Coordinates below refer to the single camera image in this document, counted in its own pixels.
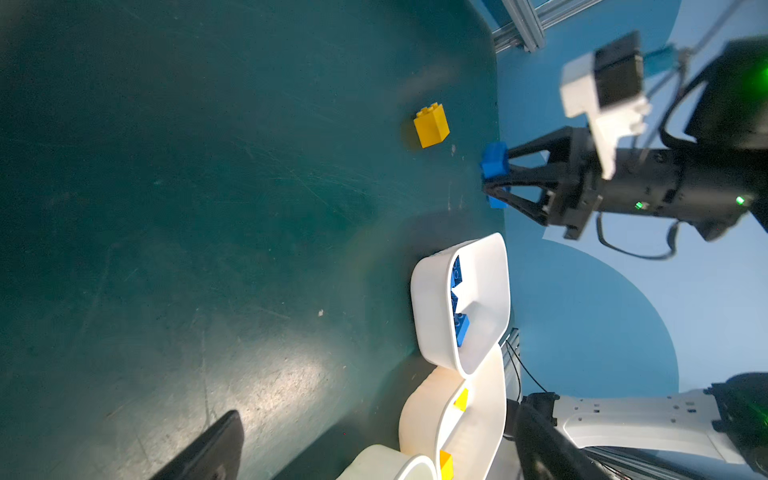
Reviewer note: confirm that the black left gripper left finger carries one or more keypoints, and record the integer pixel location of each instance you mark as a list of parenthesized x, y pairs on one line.
[(215, 454)]

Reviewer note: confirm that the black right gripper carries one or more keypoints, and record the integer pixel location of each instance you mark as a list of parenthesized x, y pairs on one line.
[(708, 189)]

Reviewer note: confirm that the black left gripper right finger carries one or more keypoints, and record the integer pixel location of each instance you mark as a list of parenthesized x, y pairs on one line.
[(544, 453)]

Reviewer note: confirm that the blue long lego brick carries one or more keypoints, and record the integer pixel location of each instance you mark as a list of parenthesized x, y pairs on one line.
[(494, 160)]

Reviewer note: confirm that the yellow small lego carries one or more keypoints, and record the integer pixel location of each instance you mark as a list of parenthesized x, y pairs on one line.
[(462, 400)]

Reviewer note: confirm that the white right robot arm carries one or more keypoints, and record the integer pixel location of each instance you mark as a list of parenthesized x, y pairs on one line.
[(727, 420)]

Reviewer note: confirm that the white bin middle front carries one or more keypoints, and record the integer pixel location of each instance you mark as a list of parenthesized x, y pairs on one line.
[(430, 423)]

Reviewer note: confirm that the white bin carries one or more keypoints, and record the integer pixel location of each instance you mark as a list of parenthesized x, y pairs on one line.
[(484, 295), (430, 423), (378, 462)]

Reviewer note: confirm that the yellow square lego brick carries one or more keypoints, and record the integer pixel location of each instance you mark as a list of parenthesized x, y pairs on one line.
[(431, 125)]

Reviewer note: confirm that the white bin left front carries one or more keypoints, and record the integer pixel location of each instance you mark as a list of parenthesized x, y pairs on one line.
[(378, 462)]

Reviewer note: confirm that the white bin right rear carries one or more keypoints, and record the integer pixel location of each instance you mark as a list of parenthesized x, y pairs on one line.
[(484, 295)]

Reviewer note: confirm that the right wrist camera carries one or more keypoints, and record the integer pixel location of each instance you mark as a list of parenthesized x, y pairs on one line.
[(607, 87)]

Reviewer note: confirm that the aluminium frame right post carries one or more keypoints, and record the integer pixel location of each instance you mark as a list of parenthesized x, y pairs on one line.
[(528, 23)]

